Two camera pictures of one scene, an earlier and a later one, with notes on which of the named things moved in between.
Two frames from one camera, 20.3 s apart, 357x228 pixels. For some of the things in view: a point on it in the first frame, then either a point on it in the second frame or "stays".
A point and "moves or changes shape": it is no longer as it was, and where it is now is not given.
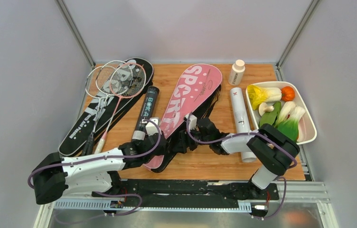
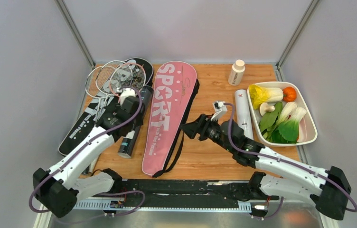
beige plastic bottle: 236,72 stays
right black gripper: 184,140 to 199,126
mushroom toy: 263,108 stays
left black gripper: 164,150 to 139,119
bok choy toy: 287,119 stays
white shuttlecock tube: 241,119 moves or changes shape
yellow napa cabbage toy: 259,95 stays
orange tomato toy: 287,93 stays
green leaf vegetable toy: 269,118 stays
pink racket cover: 193,88 moves or changes shape
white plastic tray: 307,129 stays
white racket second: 113,78 stays
